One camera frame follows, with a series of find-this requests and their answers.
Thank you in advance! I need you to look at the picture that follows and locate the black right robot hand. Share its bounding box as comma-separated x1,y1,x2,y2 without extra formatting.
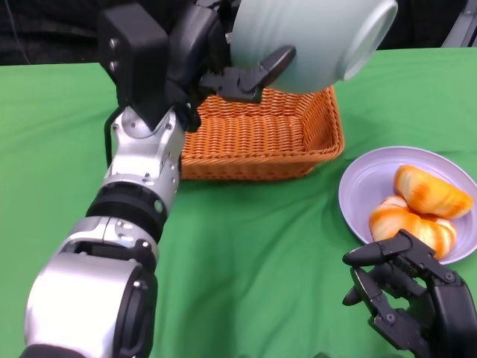
341,229,477,358

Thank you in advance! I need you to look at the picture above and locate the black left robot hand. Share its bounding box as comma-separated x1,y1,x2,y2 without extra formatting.
163,0,297,131

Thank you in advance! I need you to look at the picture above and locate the orange striped bread roll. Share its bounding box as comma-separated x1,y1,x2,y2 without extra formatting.
368,195,458,261
394,165,474,220

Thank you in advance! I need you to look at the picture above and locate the grey-green bowl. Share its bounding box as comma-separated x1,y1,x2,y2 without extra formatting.
227,0,399,92

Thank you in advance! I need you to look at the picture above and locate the orange wicker basket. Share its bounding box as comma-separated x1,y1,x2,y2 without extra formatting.
178,85,346,181

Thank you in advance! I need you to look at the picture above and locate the lilac plate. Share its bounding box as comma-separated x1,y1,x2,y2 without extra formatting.
338,145,477,265

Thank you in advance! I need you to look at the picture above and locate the black backdrop cloth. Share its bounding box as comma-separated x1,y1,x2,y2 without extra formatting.
0,0,477,66

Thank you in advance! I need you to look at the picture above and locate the green tablecloth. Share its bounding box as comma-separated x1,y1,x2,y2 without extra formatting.
0,46,477,358

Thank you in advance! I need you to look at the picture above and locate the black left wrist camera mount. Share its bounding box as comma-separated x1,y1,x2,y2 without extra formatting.
97,5,171,130

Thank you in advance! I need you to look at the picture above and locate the black left wrist camera cable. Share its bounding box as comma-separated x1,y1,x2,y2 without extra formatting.
105,110,122,169

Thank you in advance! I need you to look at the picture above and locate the grey metal frame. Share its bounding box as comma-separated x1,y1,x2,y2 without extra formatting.
441,0,477,48

